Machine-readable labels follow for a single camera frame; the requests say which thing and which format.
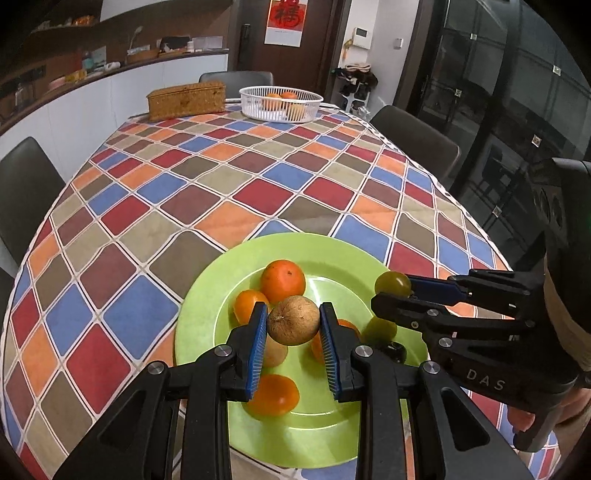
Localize glass sliding door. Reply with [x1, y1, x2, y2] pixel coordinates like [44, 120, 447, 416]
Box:
[418, 0, 591, 208]

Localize small yellow-green fruit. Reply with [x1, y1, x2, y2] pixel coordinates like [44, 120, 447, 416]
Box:
[261, 339, 289, 368]

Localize dark dining chair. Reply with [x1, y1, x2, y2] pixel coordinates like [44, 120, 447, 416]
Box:
[369, 105, 462, 183]
[198, 71, 274, 100]
[0, 137, 66, 266]

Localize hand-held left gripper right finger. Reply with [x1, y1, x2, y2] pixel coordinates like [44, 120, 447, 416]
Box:
[320, 302, 536, 480]

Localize shoe rack with shoes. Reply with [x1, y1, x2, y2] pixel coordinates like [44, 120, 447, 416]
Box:
[331, 64, 379, 114]

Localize dark purple passion fruit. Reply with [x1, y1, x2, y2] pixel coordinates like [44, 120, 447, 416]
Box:
[379, 342, 408, 365]

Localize colourful checked tablecloth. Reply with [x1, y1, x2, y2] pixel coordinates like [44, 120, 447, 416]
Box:
[0, 104, 561, 480]

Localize white plastic basket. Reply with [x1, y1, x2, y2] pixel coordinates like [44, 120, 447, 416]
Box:
[239, 86, 324, 123]

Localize white sideboard cabinet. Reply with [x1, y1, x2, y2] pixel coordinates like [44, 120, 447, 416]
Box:
[0, 48, 230, 195]

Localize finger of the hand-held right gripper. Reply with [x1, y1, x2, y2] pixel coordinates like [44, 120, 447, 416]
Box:
[370, 294, 536, 352]
[406, 270, 532, 319]

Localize door lock handle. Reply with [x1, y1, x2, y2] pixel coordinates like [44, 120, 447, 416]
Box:
[239, 25, 253, 71]

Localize red door poster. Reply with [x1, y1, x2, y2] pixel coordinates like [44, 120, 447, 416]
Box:
[264, 0, 305, 46]

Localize dark wooden door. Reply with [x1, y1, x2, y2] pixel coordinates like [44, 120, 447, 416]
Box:
[230, 0, 343, 106]

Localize brown round fruit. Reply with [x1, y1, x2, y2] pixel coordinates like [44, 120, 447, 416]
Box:
[267, 296, 320, 345]

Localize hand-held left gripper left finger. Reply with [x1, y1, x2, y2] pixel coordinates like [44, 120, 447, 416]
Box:
[53, 302, 269, 480]

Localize woven wicker box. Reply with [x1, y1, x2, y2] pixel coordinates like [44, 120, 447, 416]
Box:
[147, 80, 227, 122]

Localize green tomato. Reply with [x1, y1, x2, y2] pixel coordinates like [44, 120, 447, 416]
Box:
[374, 271, 413, 296]
[362, 318, 398, 344]

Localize person's right hand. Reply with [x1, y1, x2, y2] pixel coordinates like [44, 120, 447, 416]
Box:
[507, 270, 591, 437]

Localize green plate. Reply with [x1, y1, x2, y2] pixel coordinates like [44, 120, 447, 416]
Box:
[174, 232, 432, 469]

